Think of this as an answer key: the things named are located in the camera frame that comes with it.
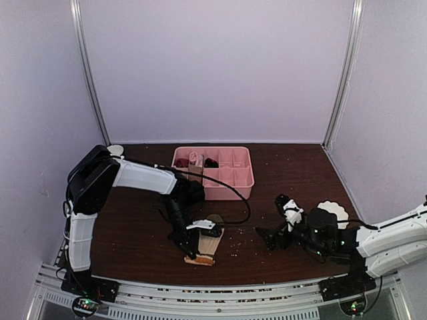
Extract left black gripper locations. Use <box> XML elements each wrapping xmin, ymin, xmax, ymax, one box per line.
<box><xmin>162</xmin><ymin>195</ymin><xmax>199</xmax><ymax>259</ymax></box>

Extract striped beige green sock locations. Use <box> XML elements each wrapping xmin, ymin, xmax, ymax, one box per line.
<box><xmin>184</xmin><ymin>214</ymin><xmax>225</xmax><ymax>267</ymax></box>

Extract argyle black red orange sock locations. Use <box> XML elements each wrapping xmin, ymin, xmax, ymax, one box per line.
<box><xmin>204</xmin><ymin>158</ymin><xmax>220</xmax><ymax>169</ymax></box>

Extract pink divided organizer box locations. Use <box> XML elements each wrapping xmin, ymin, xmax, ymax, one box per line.
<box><xmin>171</xmin><ymin>145</ymin><xmax>254</xmax><ymax>201</ymax></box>

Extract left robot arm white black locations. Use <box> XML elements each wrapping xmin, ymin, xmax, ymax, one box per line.
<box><xmin>61</xmin><ymin>145</ymin><xmax>224</xmax><ymax>303</ymax></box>

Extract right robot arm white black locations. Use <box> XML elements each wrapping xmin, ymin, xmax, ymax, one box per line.
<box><xmin>256</xmin><ymin>194</ymin><xmax>426</xmax><ymax>301</ymax></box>

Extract rolled socks in box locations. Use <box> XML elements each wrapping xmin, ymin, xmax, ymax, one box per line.
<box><xmin>173</xmin><ymin>151</ymin><xmax>204</xmax><ymax>183</ymax></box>

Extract white scalloped bowl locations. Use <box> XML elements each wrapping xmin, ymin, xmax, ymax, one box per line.
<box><xmin>317</xmin><ymin>201</ymin><xmax>349</xmax><ymax>230</ymax></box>

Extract dark bowl white inside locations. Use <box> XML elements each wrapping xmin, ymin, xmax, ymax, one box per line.
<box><xmin>107</xmin><ymin>145</ymin><xmax>125</xmax><ymax>156</ymax></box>

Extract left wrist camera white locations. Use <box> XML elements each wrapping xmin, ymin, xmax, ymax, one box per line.
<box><xmin>186</xmin><ymin>219</ymin><xmax>216</xmax><ymax>230</ymax></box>

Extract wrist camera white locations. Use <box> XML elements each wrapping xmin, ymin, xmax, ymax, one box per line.
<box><xmin>186</xmin><ymin>219</ymin><xmax>216</xmax><ymax>230</ymax></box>
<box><xmin>275</xmin><ymin>194</ymin><xmax>304</xmax><ymax>232</ymax></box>

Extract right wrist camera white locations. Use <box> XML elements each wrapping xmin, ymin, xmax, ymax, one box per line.
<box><xmin>275</xmin><ymin>194</ymin><xmax>304</xmax><ymax>232</ymax></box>

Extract right aluminium frame post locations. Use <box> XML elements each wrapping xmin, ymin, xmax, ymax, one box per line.
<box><xmin>322</xmin><ymin>0</ymin><xmax>365</xmax><ymax>152</ymax></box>

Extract aluminium frame post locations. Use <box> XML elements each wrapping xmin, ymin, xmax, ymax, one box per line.
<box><xmin>69</xmin><ymin>0</ymin><xmax>111</xmax><ymax>146</ymax></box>
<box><xmin>322</xmin><ymin>0</ymin><xmax>365</xmax><ymax>152</ymax></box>

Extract left aluminium frame post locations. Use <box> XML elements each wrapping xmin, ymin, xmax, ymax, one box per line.
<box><xmin>69</xmin><ymin>0</ymin><xmax>111</xmax><ymax>146</ymax></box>

